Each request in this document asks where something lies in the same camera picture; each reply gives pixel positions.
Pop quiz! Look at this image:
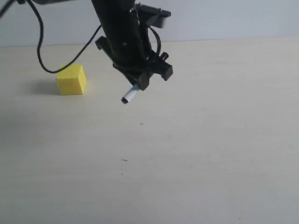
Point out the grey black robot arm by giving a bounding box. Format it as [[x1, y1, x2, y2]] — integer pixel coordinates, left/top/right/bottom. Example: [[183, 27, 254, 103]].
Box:
[[92, 0, 173, 91]]

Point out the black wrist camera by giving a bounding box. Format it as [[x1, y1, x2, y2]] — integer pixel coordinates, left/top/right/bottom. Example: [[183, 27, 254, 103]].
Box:
[[135, 3, 171, 28]]

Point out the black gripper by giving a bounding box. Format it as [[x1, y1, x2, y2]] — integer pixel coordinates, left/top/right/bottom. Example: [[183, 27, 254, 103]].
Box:
[[95, 36, 173, 91]]

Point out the yellow foam cube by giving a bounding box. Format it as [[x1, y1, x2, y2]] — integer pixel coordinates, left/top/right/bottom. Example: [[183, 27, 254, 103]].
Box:
[[56, 64, 86, 96]]

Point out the black and white marker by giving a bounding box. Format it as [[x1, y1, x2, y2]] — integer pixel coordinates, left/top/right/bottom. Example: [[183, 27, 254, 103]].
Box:
[[121, 84, 140, 104]]

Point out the black cable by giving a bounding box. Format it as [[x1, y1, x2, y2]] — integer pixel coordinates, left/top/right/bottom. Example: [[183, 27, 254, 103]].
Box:
[[0, 0, 103, 74]]

